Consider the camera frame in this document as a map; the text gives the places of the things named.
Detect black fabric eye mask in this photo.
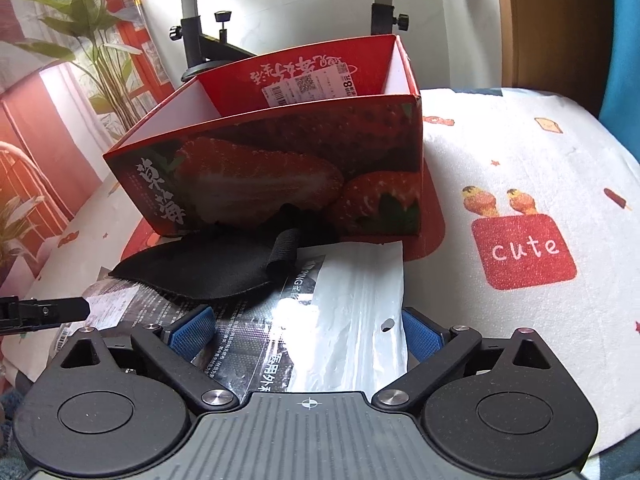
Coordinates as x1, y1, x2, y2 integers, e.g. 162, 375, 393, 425
109, 204, 341, 306

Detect clear plastic packets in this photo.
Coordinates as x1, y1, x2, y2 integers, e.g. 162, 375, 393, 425
191, 240, 412, 407

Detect black exercise bike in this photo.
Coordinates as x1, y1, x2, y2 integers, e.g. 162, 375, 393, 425
127, 0, 447, 83

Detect crumpled clear packet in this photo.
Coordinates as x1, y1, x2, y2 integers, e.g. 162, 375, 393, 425
59, 280, 147, 347

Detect plant print curtain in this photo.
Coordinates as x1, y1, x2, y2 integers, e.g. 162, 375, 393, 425
0, 0, 177, 302

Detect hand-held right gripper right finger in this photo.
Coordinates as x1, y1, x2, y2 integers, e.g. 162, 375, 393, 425
372, 306, 563, 413

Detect white printed blanket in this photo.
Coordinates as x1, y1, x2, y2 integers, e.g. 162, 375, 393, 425
0, 87, 640, 480

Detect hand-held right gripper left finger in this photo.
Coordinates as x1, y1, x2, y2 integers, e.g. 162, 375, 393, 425
49, 305, 241, 413

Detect blue cloth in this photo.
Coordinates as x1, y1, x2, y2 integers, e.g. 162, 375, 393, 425
596, 0, 640, 162

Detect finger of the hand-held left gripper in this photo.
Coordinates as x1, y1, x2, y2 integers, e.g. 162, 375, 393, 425
0, 296, 91, 334

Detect wooden headboard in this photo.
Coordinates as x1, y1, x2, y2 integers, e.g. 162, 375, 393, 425
492, 0, 615, 117

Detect red strawberry print cardboard box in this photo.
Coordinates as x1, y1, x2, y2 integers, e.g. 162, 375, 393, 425
103, 34, 425, 239

